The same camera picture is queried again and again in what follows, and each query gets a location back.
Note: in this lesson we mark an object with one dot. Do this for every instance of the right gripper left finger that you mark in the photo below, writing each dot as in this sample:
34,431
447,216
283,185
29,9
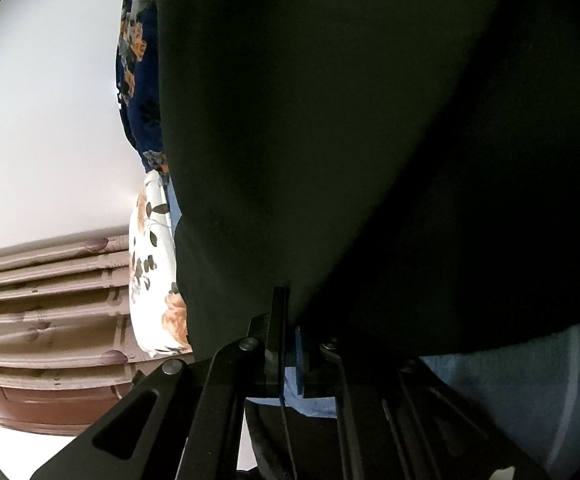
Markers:
183,421

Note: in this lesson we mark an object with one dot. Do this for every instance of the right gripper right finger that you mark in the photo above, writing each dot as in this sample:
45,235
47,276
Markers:
398,420

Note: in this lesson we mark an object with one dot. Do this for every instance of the black pants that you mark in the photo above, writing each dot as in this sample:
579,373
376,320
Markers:
274,93

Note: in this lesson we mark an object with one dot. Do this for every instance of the white floral pillow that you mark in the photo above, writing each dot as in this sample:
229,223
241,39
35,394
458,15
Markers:
157,310

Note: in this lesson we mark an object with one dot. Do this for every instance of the blue checked bed sheet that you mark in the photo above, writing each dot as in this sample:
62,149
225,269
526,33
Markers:
482,285

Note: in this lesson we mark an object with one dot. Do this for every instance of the beige patterned curtain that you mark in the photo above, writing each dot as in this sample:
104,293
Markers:
65,317

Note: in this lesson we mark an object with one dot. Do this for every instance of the navy dog print blanket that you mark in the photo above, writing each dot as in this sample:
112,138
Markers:
137,82

